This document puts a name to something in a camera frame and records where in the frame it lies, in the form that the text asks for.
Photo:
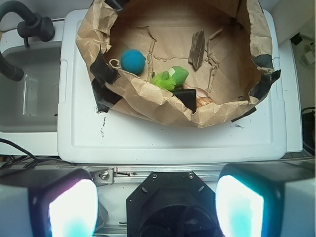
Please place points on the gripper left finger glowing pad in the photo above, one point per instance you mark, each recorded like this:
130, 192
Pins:
47, 203

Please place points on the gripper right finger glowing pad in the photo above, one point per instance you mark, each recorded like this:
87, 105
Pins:
267, 199

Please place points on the blue felt ball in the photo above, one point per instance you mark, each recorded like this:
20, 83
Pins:
133, 61

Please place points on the grey sink basin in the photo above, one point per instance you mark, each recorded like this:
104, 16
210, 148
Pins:
31, 105

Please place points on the black block in bag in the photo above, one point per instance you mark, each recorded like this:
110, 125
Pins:
188, 97

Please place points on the green plush toy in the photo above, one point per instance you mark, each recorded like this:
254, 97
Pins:
174, 77

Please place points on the brown paper bag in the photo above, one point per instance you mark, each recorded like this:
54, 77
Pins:
235, 76

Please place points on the brown bark piece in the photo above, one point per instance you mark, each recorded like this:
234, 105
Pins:
197, 49

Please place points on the metal corner bracket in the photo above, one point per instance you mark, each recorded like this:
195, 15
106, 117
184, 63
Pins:
102, 177

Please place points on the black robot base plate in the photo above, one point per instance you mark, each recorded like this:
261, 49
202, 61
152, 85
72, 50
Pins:
172, 204

